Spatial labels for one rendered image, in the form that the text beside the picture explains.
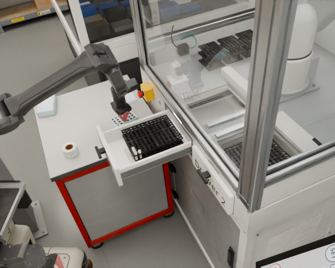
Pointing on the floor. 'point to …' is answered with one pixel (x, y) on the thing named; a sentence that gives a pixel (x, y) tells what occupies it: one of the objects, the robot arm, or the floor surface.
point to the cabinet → (216, 250)
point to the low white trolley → (100, 168)
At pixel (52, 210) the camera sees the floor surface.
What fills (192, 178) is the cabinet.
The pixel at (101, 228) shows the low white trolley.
